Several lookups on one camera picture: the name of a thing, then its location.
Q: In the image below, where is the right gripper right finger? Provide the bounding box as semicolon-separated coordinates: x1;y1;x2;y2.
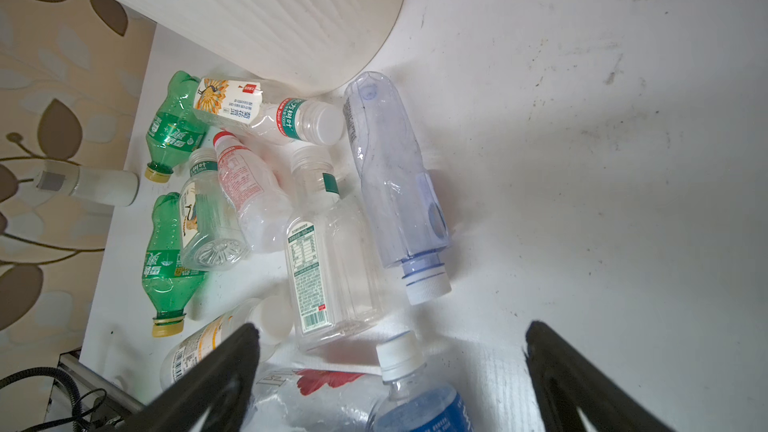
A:
525;321;670;431

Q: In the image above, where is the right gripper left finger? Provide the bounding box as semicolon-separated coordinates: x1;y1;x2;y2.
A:
117;323;261;431

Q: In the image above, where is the blue label bottle front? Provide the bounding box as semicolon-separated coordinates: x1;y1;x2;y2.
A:
367;331;474;432

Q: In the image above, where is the clear bluish water bottle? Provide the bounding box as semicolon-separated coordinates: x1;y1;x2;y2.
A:
343;72;451;305

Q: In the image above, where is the white ribbed waste bin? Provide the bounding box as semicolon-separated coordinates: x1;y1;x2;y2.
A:
116;0;404;96

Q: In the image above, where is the blue cap crushed bottle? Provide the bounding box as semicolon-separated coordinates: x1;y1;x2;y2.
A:
241;368;388;431

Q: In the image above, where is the orange label bottle lower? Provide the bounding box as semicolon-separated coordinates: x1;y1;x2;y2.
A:
159;295;294;390

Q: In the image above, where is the green soda bottle lower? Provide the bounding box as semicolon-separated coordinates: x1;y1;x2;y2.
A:
141;192;206;338

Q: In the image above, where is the green soda bottle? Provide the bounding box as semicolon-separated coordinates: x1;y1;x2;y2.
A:
145;71;209;183
141;192;206;338

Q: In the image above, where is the green cap square bottle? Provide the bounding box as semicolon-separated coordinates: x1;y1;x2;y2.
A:
179;148;250;272

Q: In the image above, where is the green label clear bottle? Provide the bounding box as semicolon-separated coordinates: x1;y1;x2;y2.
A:
285;146;386;352

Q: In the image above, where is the pink label clear bottle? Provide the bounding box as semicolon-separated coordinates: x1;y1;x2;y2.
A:
213;131;293;254

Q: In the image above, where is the white cylinder at edge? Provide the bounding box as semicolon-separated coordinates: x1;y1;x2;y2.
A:
33;161;140;207

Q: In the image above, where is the green soda bottle upper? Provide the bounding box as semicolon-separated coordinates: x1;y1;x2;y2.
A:
145;71;209;183

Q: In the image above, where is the orange label clear bottle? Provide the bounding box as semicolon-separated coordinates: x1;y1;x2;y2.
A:
193;77;345;147

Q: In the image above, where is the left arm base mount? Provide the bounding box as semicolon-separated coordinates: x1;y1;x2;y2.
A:
0;350;145;432

